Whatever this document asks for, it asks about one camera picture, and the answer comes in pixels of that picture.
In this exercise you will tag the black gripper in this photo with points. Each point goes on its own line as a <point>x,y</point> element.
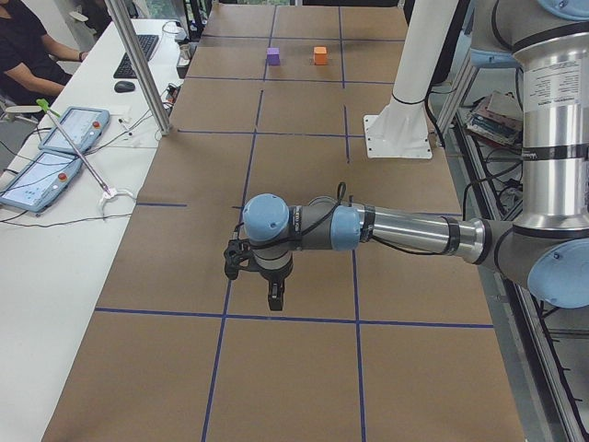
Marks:
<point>272,277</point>

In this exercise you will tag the orange foam block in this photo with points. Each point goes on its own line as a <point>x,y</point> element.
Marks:
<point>320,55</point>

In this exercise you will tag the lower blue teach pendant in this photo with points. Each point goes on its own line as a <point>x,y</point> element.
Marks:
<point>42,181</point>

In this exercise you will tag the stack of books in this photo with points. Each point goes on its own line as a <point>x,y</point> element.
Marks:
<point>497,118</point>

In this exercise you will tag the purple foam block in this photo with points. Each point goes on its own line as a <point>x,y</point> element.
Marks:
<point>273,56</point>

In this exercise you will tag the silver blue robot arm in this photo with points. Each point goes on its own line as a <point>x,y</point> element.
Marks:
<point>544,250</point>

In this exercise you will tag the black computer mouse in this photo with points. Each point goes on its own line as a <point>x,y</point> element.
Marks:
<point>124,86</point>

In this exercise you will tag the upper blue teach pendant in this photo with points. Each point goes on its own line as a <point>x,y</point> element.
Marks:
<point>83,125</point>

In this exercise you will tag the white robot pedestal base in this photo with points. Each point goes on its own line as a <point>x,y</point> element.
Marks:
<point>400,129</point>

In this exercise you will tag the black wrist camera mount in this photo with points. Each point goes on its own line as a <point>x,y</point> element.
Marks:
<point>236,252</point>

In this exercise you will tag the metal grabber stick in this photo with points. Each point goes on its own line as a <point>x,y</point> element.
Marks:
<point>109,193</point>

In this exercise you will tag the seated person in black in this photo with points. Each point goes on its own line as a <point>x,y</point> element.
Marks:
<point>29,56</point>

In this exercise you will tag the aluminium frame post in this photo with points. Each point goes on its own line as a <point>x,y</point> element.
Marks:
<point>120,17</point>

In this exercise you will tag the blue teach pendant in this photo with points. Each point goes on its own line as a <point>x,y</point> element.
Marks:
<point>83,125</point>
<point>42,181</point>

